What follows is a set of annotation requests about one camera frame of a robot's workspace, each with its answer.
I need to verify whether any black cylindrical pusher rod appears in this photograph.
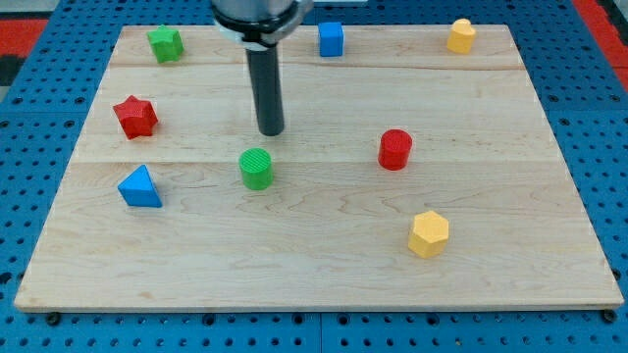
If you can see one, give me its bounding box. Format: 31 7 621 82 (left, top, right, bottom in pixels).
246 47 285 136

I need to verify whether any yellow hexagon block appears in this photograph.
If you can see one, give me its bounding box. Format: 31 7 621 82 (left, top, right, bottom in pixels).
407 211 449 259

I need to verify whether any blue cube block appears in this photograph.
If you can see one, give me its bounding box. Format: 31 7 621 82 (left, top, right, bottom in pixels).
318 22 344 57

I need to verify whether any green star block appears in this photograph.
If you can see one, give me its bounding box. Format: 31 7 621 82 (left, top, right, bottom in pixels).
147 25 183 63

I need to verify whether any green cylinder block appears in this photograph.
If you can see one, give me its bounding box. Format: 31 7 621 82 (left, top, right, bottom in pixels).
238 148 274 190

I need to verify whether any red star block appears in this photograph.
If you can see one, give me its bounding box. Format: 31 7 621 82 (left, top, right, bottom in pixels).
113 95 158 139

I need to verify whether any red cylinder block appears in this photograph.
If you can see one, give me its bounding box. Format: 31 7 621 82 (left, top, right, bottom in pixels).
378 128 413 171

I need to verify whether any blue triangle block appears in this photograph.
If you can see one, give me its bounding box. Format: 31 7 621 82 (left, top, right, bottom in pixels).
117 165 163 208

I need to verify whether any light wooden board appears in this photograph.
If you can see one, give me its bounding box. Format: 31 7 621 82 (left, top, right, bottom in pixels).
15 25 624 313

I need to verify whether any yellow heart block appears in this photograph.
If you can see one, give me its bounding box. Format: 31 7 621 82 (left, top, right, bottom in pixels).
446 19 477 54

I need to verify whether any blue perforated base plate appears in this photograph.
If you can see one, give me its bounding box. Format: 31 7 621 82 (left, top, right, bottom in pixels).
1 0 627 352

